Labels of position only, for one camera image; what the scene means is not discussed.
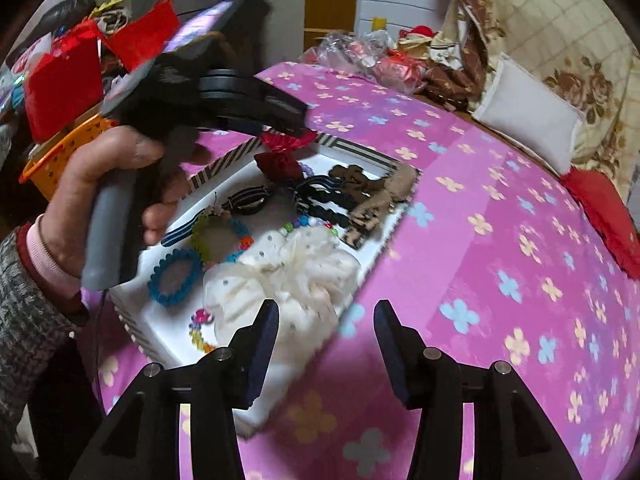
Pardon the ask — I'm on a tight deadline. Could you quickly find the blue spiral hair tie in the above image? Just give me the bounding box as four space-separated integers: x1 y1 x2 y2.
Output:
147 247 207 309

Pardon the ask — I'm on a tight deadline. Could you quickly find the brown hair bow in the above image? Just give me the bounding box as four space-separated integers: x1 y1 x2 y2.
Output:
327 162 384 194

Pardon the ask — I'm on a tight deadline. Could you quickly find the red gift bag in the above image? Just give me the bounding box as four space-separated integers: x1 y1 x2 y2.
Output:
22 22 107 144
104 0 189 72

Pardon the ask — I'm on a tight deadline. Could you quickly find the blue striped headband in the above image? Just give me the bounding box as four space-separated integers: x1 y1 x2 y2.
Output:
160 184 275 249

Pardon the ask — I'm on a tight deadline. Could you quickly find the beige floral quilt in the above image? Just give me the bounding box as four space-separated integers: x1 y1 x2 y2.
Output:
420 0 639 197

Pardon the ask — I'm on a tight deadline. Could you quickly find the orange plastic basket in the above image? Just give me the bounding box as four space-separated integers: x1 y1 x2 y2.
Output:
18 111 119 202

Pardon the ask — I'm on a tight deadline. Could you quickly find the brown wooden panel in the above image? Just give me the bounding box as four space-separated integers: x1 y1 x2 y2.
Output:
303 0 362 54

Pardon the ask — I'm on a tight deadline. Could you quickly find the clear plastic bag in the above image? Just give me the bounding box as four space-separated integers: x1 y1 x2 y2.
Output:
304 30 397 79

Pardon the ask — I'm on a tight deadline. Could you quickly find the shiny red hair bow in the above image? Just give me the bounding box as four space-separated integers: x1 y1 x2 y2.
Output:
259 128 319 154

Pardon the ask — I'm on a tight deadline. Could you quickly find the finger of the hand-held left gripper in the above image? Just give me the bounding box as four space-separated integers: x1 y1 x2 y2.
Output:
214 106 307 137
249 79 309 125

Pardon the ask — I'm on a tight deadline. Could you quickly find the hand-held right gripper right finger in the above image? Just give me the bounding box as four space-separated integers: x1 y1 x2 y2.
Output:
374 300 583 480

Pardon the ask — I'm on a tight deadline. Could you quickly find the dark red scrunchie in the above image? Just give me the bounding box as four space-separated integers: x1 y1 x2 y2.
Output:
253 151 306 182

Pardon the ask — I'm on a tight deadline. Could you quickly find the person's left hand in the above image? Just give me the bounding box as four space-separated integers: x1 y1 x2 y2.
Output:
37 124 213 281

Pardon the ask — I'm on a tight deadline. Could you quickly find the black spiral hair tie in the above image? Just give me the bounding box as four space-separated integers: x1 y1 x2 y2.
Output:
291 175 359 234

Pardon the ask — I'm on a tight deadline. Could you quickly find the tan burlap hair bow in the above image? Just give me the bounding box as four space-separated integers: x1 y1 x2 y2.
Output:
349 165 423 232

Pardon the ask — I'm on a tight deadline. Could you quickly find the red cloth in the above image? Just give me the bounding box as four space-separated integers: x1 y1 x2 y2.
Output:
559 166 640 282

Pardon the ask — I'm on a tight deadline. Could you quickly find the white pillow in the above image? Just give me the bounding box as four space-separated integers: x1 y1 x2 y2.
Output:
471 51 587 177

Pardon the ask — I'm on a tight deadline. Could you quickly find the cream mesh scrunchie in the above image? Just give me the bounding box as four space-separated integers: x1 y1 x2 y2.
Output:
201 227 362 357

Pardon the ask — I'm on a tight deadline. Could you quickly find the red and white plush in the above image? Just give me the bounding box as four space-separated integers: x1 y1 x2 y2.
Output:
396 24 452 54

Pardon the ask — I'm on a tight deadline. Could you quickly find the white box with striped rim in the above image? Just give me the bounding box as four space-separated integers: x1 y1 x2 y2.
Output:
112 132 424 442

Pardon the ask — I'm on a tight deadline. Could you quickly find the colourful flower bead bracelet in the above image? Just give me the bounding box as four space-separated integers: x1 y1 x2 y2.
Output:
187 309 222 357

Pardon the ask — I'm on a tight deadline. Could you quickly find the leopard print hair tie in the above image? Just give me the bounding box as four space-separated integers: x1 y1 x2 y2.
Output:
343 219 384 253

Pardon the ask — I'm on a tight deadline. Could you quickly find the pink flowered bedsheet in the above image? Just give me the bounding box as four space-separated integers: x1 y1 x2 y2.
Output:
82 60 640 480

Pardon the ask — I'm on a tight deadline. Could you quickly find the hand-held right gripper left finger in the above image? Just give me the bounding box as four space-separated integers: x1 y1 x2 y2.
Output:
67 299 280 480

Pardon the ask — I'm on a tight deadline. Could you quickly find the multicolour spiral hair tie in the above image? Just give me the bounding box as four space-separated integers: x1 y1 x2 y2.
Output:
191 212 252 267

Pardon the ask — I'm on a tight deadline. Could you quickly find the red plastic packet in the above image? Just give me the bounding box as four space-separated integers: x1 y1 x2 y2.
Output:
371 54 427 92

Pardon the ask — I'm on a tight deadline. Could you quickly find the person's left forearm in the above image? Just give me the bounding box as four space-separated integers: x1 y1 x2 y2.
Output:
0 212 101 461

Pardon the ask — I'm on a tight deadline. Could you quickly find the pastel bead bracelet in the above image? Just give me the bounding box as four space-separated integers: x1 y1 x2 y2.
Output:
277 214 342 239

